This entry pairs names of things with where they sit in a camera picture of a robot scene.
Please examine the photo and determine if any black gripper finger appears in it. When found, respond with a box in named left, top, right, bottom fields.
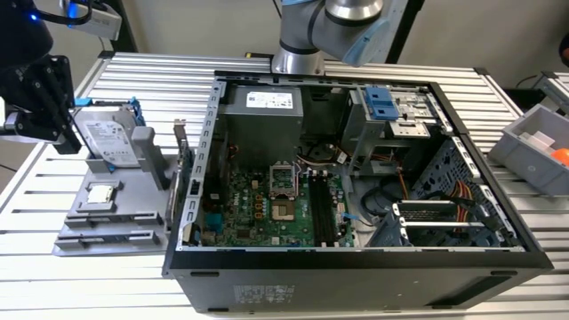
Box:
left=30, top=55, right=84, bottom=155
left=8, top=101, right=57, bottom=143

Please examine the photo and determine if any dark blue RAM stick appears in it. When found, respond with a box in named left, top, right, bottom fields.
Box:
left=65, top=235, right=150, bottom=243

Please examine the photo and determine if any black RAM slot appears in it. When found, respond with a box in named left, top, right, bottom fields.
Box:
left=319, top=170, right=333, bottom=247
left=314, top=170, right=327, bottom=247
left=309, top=170, right=322, bottom=247

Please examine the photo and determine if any hard disk in blue carrier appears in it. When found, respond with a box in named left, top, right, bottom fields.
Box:
left=70, top=95, right=144, bottom=170

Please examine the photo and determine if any silver CPU chip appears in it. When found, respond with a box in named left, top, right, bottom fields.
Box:
left=86, top=185, right=116, bottom=204

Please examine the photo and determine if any grey plastic parts rack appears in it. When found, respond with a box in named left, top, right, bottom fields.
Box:
left=52, top=96, right=197, bottom=257

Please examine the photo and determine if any grey power supply unit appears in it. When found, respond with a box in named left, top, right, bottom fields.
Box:
left=218, top=83, right=306, bottom=169

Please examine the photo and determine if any metal socket cover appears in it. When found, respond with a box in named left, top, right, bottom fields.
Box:
left=268, top=159, right=298, bottom=198

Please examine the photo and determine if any brown round cooler fan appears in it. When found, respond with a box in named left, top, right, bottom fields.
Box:
left=297, top=139, right=346, bottom=167

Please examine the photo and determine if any CPU socket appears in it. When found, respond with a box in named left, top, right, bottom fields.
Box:
left=269, top=199, right=298, bottom=223

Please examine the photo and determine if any green motherboard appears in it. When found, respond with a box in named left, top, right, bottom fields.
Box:
left=194, top=165, right=357, bottom=249

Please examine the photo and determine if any grey metal drive bay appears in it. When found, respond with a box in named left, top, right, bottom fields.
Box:
left=343, top=85, right=447, bottom=176

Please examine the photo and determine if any blue plastic drive latch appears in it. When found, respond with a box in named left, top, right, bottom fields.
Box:
left=362, top=85, right=399, bottom=121

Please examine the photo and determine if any black open PC case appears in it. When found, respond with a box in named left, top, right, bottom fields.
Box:
left=160, top=68, right=554, bottom=314

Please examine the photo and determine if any grey metal disk cage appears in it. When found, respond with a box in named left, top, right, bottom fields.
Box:
left=367, top=199, right=511, bottom=249

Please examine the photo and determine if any grey plastic bin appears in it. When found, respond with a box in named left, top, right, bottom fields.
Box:
left=487, top=103, right=569, bottom=198

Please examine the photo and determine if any white block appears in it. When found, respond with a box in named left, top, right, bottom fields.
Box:
left=517, top=130, right=557, bottom=150

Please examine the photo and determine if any orange ball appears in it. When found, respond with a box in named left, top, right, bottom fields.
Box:
left=549, top=148, right=569, bottom=167

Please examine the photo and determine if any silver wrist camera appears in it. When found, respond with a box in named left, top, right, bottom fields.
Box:
left=61, top=0, right=124, bottom=41

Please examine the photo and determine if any graphics card with metal bracket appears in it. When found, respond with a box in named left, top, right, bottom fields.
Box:
left=164, top=117, right=197, bottom=231

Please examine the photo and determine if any black looped cable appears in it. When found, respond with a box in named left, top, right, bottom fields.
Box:
left=359, top=181, right=399, bottom=229

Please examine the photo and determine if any red yellow wire bundle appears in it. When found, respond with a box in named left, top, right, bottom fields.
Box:
left=449, top=181, right=475, bottom=223

